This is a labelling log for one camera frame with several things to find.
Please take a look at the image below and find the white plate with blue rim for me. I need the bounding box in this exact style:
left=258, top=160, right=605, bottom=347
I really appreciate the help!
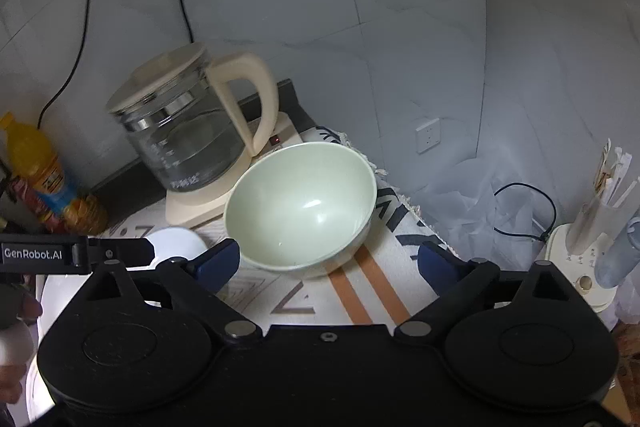
left=20, top=228, right=207, bottom=426

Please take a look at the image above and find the pale green ceramic bowl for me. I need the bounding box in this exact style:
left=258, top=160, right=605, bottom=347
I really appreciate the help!
left=224, top=142, right=378, bottom=279

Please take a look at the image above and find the left hand holding gripper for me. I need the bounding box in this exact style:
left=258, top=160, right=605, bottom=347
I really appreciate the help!
left=1, top=284, right=42, bottom=403

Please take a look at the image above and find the white translucent plastic bag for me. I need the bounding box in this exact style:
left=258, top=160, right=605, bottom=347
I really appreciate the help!
left=412, top=141, right=562, bottom=270

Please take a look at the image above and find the orange juice plastic bottle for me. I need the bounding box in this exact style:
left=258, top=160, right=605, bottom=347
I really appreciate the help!
left=1, top=112, right=107, bottom=235

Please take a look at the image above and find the patterned white table cloth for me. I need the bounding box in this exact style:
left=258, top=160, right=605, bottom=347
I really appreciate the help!
left=106, top=124, right=464, bottom=327

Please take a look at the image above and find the white appliance with sticks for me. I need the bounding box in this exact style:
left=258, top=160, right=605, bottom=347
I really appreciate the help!
left=540, top=141, right=639, bottom=313

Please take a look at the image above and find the black cable loop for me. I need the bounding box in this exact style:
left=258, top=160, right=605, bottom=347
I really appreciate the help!
left=492, top=182, right=558, bottom=243

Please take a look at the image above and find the white wall socket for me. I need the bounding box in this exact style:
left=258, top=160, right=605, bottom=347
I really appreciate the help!
left=416, top=118, right=440, bottom=154

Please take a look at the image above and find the glass electric kettle cream handle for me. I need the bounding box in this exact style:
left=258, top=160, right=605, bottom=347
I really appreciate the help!
left=106, top=43, right=279, bottom=194

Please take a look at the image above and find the black power cable left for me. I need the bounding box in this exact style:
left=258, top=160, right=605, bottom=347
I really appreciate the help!
left=37, top=0, right=94, bottom=130

